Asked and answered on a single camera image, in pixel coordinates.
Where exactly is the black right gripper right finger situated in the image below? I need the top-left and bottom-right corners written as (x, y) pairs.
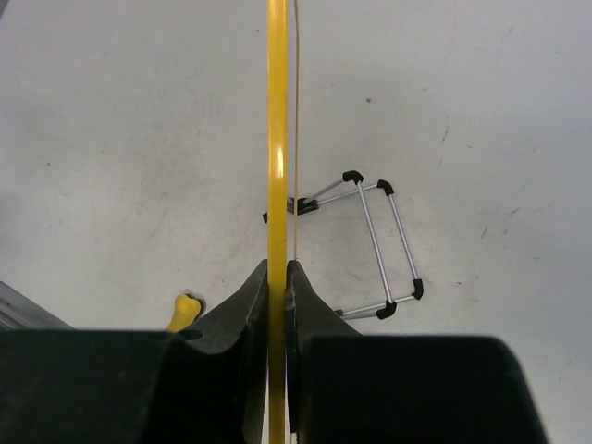
top-left (286, 261), bottom-right (548, 443)

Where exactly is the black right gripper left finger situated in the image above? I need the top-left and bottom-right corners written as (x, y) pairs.
top-left (1, 263), bottom-right (268, 443)

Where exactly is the yellow bone-shaped eraser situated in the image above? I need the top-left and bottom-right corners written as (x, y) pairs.
top-left (166, 293), bottom-right (206, 333)

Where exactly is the yellow framed whiteboard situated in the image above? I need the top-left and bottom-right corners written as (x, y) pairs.
top-left (266, 0), bottom-right (289, 443)

